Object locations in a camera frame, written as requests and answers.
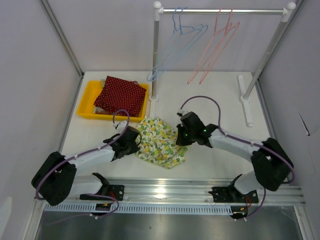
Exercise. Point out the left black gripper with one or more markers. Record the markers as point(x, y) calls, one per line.
point(134, 149)

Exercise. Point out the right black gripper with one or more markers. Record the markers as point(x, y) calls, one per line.
point(181, 141)

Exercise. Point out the lemon print skirt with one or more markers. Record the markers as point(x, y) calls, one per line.
point(158, 143)

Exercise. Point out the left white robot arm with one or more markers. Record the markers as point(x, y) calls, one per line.
point(59, 177)

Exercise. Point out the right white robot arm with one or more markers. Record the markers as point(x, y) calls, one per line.
point(271, 165)

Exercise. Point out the red polka dot cloth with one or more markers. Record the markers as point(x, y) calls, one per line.
point(119, 94)

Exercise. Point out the yellow plastic tray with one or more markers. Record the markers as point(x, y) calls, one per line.
point(86, 107)

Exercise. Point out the silver clothes rack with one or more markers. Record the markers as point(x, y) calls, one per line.
point(245, 93)

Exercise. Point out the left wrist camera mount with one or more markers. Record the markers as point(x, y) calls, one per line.
point(120, 126)

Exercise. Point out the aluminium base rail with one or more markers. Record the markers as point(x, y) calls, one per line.
point(177, 197)

